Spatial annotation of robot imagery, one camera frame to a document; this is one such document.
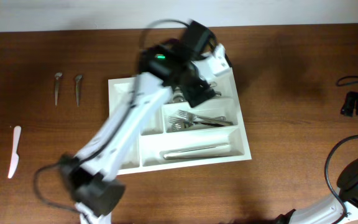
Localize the small metal spoon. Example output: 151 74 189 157
75 74 83 106
54 72 63 106

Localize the white plastic cutlery tray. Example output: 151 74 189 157
118 71 252 175

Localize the white plastic knife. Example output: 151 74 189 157
7 126 22 179

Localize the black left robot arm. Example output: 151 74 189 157
60 21 217 223

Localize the metal fork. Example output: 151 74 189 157
171 123 222 132
177 110 234 126
168 116 215 125

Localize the black right camera cable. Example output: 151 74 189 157
323 75 358 224

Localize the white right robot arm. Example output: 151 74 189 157
273 134 358 224

